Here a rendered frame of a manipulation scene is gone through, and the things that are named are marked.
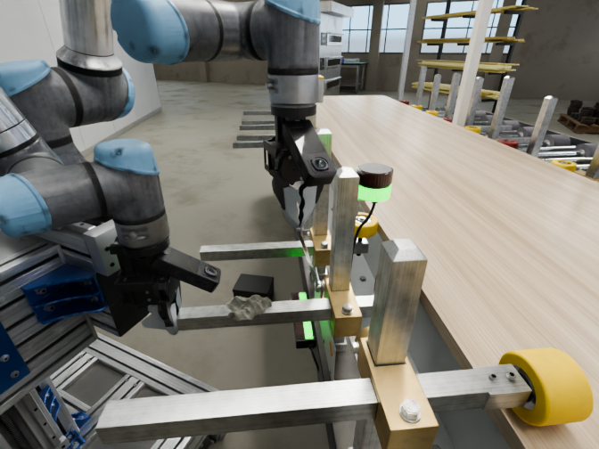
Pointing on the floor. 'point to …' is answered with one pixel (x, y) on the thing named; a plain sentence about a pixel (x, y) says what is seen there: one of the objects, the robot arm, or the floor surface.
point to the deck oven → (332, 44)
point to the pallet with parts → (586, 119)
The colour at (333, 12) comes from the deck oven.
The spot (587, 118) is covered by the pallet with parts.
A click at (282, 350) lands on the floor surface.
